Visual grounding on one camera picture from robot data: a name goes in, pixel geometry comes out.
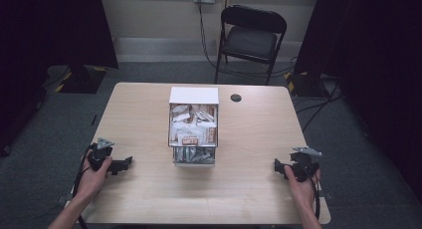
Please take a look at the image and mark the black folding chair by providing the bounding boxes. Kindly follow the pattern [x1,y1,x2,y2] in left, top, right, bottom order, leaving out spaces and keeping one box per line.
[213,4,289,87]

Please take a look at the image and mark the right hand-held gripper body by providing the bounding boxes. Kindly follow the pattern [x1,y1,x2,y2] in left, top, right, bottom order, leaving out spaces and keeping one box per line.
[289,145,323,183]

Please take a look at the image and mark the black stand base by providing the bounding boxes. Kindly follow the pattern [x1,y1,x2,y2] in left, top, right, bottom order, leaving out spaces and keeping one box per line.
[55,63,108,95]
[284,71,334,99]

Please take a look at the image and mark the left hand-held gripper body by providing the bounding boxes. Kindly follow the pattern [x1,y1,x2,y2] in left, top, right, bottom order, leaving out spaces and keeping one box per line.
[87,137,115,172]

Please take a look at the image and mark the person's left hand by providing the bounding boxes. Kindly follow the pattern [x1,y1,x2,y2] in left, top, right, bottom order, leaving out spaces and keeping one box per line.
[73,155,113,204]

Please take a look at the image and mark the black floor cables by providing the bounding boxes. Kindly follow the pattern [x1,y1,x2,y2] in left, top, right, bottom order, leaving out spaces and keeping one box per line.
[293,77,343,133]

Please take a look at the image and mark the white drawer cabinet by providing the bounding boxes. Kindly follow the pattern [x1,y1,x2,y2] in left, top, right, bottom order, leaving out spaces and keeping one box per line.
[168,86,220,106]

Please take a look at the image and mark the pile of silver packets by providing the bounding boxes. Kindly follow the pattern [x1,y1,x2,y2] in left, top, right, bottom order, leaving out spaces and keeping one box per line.
[174,146,215,164]

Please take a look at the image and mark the large clear drawer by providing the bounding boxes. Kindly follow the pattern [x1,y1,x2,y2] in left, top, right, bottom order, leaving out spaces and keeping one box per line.
[167,103,220,148]

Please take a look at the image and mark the person's right hand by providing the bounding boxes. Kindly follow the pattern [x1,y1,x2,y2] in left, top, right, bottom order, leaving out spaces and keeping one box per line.
[283,164,322,211]

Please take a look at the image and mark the pile of brown white packets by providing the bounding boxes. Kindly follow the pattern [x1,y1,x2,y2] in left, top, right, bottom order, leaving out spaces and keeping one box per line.
[169,104,218,146]

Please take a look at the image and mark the right hand-held gripper black cable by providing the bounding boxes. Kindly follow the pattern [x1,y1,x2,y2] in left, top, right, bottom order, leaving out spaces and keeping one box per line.
[308,171,325,221]

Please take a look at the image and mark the light wooden table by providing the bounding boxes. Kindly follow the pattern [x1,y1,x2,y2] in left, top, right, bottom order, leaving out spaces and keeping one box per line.
[81,82,332,226]

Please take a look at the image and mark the dark curtain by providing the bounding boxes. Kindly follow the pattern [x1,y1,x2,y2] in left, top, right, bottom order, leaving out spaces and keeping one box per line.
[293,0,422,203]
[0,0,119,157]

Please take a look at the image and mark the small clear drawer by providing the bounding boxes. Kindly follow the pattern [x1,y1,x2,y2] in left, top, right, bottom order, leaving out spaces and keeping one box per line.
[171,145,217,167]

